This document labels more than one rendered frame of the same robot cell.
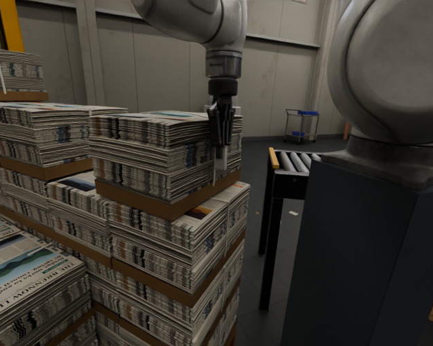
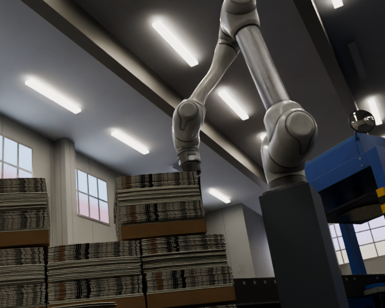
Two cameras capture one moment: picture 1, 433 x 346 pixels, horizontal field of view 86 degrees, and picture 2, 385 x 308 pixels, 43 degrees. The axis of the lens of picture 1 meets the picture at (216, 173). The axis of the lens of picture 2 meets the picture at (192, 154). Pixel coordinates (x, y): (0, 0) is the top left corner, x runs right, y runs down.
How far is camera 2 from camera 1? 1.56 m
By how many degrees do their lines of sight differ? 59
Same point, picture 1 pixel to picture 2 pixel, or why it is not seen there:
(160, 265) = (201, 274)
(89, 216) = (118, 259)
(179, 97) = not seen: outside the picture
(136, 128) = (169, 177)
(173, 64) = not seen: outside the picture
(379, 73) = (295, 128)
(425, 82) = (303, 129)
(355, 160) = (280, 187)
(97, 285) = not seen: outside the picture
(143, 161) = (179, 195)
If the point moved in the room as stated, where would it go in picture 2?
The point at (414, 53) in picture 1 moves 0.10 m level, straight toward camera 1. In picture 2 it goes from (299, 124) to (307, 110)
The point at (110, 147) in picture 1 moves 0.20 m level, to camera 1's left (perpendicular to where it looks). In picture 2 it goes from (145, 193) to (93, 186)
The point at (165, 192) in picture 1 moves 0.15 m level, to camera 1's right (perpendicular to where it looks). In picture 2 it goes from (200, 211) to (231, 215)
